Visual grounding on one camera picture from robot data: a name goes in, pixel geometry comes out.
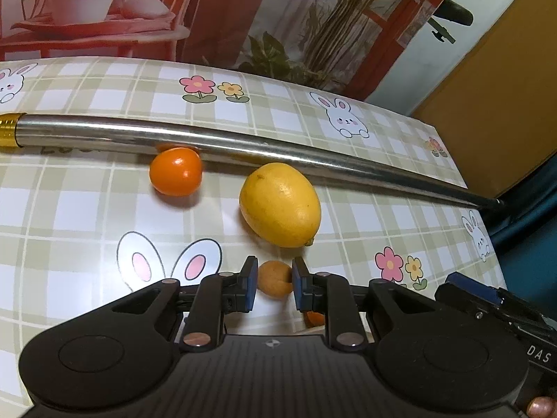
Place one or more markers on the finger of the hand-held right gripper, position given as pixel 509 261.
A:
pixel 472 289

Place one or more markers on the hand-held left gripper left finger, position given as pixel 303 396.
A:
pixel 250 285

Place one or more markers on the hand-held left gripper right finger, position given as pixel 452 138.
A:
pixel 298 285

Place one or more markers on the brown longan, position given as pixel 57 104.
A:
pixel 274 281

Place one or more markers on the tangerine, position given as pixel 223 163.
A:
pixel 314 318
pixel 176 172

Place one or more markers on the dark teal cloth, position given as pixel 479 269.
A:
pixel 526 235

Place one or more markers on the large yellow lemon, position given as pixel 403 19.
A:
pixel 280 204

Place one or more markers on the plant print backdrop poster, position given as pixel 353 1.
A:
pixel 270 8

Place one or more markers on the black padded armrest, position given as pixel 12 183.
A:
pixel 454 11

